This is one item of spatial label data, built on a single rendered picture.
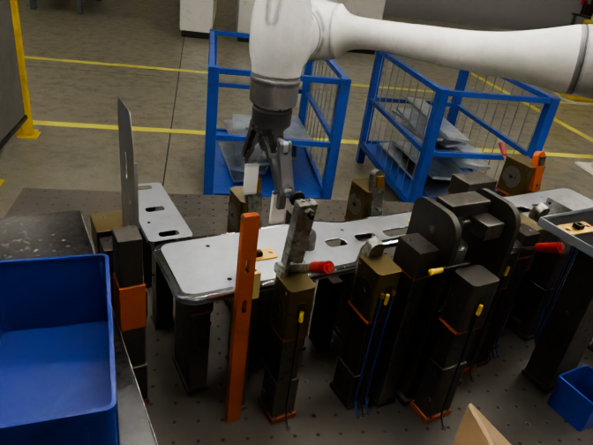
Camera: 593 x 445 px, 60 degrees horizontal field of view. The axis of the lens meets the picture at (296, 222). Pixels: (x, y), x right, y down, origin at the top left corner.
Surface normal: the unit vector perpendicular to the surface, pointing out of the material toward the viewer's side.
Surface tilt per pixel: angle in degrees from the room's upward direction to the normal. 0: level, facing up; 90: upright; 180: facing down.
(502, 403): 0
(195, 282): 0
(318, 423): 0
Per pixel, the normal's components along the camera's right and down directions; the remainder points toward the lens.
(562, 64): -0.51, 0.35
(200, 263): 0.12, -0.87
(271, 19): -0.32, 0.29
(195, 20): 0.11, 0.49
